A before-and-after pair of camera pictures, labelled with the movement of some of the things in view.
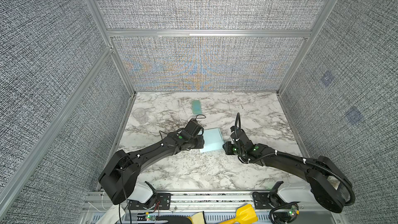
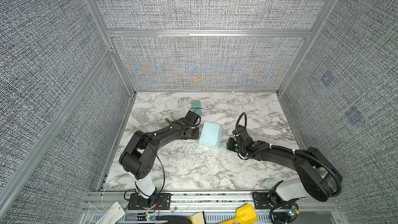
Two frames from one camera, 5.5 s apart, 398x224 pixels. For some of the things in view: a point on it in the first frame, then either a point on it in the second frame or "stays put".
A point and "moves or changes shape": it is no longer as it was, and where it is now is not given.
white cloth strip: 112,215 stays put
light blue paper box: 213,140 moves or changes shape
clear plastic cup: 140,113 stays put
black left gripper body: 197,143 → 194,134
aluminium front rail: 218,201 stays put
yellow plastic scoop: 245,214 stays put
